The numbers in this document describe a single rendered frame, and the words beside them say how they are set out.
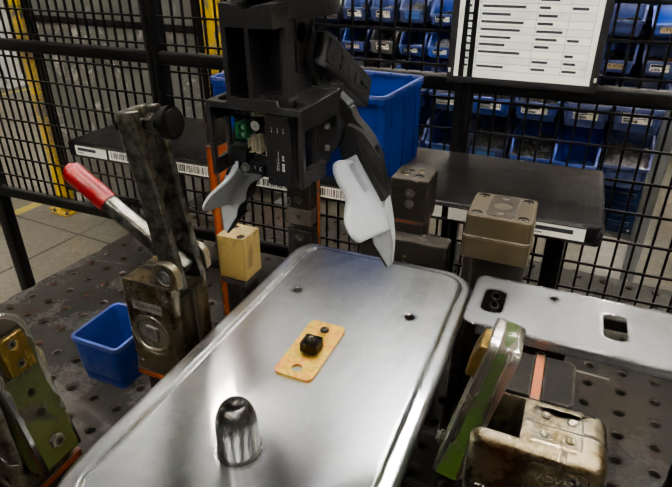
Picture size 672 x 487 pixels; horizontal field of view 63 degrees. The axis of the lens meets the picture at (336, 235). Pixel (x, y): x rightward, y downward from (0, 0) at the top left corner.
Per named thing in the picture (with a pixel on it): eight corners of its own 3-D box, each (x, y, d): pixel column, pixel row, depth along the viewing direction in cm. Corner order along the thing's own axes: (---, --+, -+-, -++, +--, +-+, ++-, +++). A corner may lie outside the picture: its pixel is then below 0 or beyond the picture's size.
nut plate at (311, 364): (310, 384, 48) (310, 373, 47) (272, 372, 49) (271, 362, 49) (346, 330, 55) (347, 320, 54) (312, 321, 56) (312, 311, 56)
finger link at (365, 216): (366, 297, 40) (295, 190, 38) (392, 258, 45) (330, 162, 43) (401, 283, 38) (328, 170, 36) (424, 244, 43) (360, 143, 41)
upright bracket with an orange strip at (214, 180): (247, 455, 78) (211, 105, 55) (239, 452, 79) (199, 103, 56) (258, 440, 80) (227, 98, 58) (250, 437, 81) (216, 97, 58)
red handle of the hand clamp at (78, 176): (178, 272, 52) (52, 166, 52) (170, 286, 53) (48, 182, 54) (204, 252, 55) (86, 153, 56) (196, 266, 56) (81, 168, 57)
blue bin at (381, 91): (381, 187, 80) (384, 97, 74) (214, 155, 93) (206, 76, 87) (420, 154, 93) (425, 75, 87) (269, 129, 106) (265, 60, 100)
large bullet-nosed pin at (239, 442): (247, 486, 41) (240, 421, 38) (212, 472, 42) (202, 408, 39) (269, 454, 43) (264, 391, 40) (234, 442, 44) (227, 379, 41)
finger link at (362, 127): (350, 219, 42) (287, 122, 41) (358, 209, 44) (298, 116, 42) (399, 194, 40) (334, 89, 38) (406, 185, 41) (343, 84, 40)
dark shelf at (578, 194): (599, 249, 70) (605, 228, 68) (68, 156, 101) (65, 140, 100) (600, 188, 88) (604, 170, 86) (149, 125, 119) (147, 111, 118)
